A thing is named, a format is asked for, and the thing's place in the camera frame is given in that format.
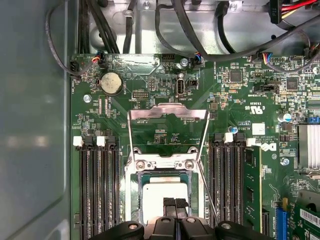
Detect CPU socket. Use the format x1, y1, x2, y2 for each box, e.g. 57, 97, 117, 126
123, 147, 208, 240

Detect braided black cable bundle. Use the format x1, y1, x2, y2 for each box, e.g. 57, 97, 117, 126
77, 0, 91, 55

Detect thin grey fan wire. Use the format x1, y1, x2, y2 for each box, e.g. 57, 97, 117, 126
44, 0, 82, 81

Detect blue expansion slot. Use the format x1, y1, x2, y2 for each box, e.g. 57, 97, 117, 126
274, 197, 288, 240

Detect black power connector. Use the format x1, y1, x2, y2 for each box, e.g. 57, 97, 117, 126
269, 0, 284, 25

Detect graphics card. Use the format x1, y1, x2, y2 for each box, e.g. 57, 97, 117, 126
291, 188, 320, 240

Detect black cable pair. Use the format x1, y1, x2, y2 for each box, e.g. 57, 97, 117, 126
88, 0, 121, 55

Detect silver CPU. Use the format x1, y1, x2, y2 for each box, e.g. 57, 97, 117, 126
137, 173, 196, 226

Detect wire locking lever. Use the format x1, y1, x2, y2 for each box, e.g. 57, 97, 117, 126
197, 159, 221, 227

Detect thick black cable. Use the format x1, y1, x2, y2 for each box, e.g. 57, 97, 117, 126
154, 0, 201, 63

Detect silver chipset heat sink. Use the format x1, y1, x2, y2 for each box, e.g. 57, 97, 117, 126
297, 123, 320, 173

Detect RAM stick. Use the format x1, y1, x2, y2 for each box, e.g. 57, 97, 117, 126
242, 145, 263, 235

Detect coin battery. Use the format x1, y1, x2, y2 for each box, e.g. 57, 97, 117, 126
99, 71, 124, 96

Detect silver internal USB port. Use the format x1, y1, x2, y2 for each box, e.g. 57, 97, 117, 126
175, 78, 187, 98

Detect red wire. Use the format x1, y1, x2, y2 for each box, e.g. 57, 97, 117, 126
281, 0, 319, 13

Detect black PC case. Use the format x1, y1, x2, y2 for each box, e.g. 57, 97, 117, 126
0, 0, 320, 240

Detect thick grey cable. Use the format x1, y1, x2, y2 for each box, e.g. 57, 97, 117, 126
173, 0, 320, 60

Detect metal socket cover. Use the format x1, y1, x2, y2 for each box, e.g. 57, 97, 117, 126
126, 102, 210, 166

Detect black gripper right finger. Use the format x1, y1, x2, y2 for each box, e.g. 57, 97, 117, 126
175, 198, 274, 240

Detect green motherboard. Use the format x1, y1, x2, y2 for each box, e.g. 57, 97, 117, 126
69, 52, 320, 240

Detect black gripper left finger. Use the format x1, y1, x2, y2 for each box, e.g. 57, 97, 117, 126
87, 197, 179, 240

